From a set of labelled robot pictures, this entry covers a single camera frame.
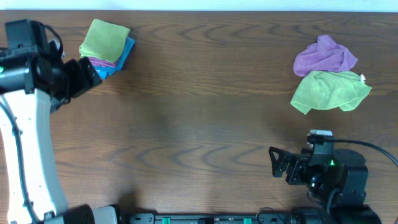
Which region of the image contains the folded blue cloth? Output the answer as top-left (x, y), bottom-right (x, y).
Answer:
top-left (95, 37), bottom-right (134, 79)

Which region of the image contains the crumpled green cloth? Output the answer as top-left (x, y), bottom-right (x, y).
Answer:
top-left (290, 70), bottom-right (372, 114)

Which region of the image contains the left black cable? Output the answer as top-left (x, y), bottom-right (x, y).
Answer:
top-left (0, 96), bottom-right (41, 223)

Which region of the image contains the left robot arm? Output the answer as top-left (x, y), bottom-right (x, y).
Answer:
top-left (1, 19), bottom-right (120, 224)

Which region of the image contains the folded purple cloth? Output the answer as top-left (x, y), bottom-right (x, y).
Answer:
top-left (88, 57), bottom-right (119, 68)

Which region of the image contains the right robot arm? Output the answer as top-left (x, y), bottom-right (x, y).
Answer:
top-left (269, 146), bottom-right (381, 224)

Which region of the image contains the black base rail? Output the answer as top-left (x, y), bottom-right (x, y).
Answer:
top-left (124, 212), bottom-right (364, 224)

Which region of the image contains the crumpled purple cloth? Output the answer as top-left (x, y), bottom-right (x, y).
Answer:
top-left (293, 34), bottom-right (358, 77)

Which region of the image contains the green microfiber cloth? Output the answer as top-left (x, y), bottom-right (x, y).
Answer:
top-left (79, 19), bottom-right (130, 63)

